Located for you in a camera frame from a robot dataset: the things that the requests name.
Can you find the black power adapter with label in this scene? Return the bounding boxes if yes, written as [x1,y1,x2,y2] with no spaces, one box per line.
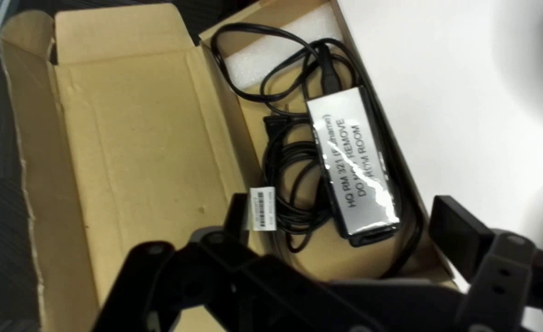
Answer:
[305,85,405,247]

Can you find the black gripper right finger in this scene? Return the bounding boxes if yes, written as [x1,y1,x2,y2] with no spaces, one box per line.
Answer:
[429,194,543,332]

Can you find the white foam pad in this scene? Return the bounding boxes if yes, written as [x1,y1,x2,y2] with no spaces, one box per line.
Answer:
[224,2,342,94]

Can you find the black power cable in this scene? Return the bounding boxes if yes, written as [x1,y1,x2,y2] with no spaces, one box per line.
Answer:
[211,22,427,282]

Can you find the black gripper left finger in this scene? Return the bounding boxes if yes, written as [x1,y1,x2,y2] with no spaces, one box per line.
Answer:
[92,192,384,332]

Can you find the brown cardboard box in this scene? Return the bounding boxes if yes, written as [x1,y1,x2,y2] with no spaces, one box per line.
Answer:
[0,0,464,332]

